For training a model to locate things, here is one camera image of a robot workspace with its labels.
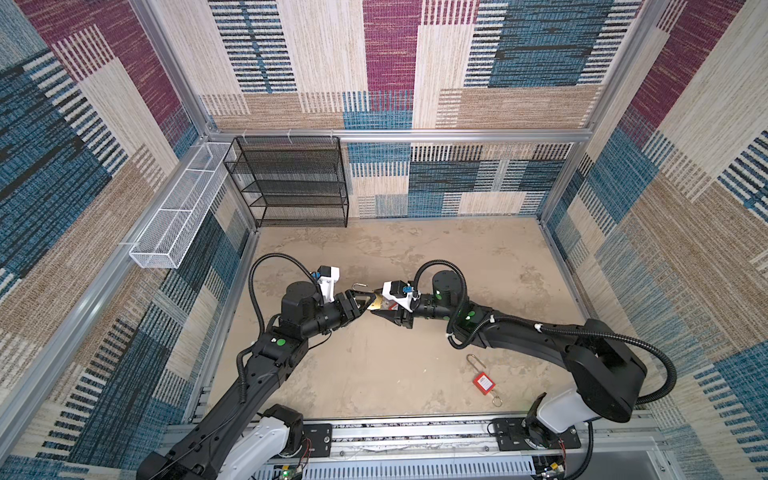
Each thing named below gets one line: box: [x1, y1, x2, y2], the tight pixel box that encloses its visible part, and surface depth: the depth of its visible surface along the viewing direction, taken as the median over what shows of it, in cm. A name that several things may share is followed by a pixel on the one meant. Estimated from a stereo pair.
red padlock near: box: [466, 353, 496, 396], surface depth 83 cm
